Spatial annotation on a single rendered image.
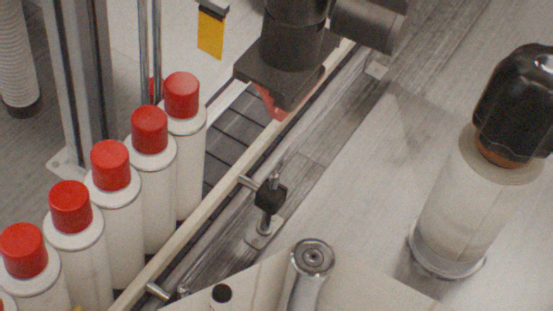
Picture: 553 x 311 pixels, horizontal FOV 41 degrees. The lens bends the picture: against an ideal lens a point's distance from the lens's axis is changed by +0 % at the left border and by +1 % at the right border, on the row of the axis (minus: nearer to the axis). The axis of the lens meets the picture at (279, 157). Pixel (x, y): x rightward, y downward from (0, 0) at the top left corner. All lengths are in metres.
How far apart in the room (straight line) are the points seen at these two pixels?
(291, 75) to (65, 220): 0.24
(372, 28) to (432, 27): 0.60
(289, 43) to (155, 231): 0.25
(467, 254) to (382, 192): 0.14
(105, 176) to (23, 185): 0.32
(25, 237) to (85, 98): 0.26
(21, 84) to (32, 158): 0.32
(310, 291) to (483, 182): 0.20
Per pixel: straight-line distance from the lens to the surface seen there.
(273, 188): 0.82
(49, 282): 0.63
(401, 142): 0.96
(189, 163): 0.75
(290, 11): 0.64
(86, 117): 0.85
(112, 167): 0.64
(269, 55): 0.68
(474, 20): 1.25
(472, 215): 0.76
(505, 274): 0.89
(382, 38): 0.61
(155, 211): 0.75
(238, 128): 0.93
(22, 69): 0.64
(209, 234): 0.84
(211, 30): 0.73
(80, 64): 0.78
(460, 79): 1.14
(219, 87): 0.86
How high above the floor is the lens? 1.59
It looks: 52 degrees down
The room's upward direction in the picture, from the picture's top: 11 degrees clockwise
